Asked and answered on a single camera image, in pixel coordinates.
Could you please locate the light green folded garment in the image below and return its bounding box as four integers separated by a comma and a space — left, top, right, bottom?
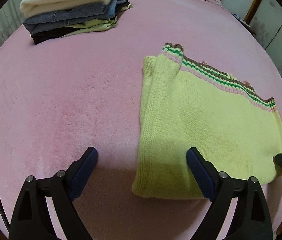
61, 2, 133, 37

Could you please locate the black folded garment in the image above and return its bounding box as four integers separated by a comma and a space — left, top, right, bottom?
31, 27, 80, 45

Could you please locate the yellow knitted child cardigan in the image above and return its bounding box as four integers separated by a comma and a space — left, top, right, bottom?
132, 43, 282, 199

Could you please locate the dark wooden nightstand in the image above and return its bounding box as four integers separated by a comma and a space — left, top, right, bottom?
233, 13, 256, 36

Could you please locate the blue grey folded garment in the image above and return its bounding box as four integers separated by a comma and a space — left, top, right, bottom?
23, 0, 128, 34

